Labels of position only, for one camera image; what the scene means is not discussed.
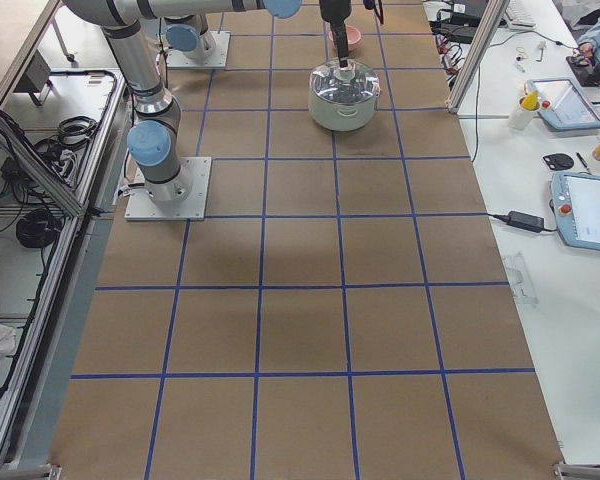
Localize upper blue teach pendant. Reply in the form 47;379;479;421
525;77;600;132

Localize black pen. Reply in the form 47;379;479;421
576;152;592;175

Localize brown paper table mat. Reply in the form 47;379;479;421
50;1;561;479

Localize glass pot lid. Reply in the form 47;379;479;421
309;59;380;105

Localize black round case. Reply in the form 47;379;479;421
542;153;574;171

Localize black gripper body holding lid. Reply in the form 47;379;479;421
319;0;351;25

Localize lower blue teach pendant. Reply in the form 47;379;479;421
550;171;600;251

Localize black power adapter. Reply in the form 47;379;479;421
506;210;545;233

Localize aluminium frame post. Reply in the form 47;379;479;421
446;0;509;114

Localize blue teach pendant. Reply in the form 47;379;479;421
550;171;600;251
525;77;600;132

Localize black coiled cable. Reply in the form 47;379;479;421
15;208;57;249

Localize pink bowl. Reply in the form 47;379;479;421
328;24;362;52

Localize white cup with banana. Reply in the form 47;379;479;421
508;90;540;131

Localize pale green cooking pot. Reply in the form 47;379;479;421
308;91;380;132

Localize clear plastic holder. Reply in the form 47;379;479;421
501;252;538;305

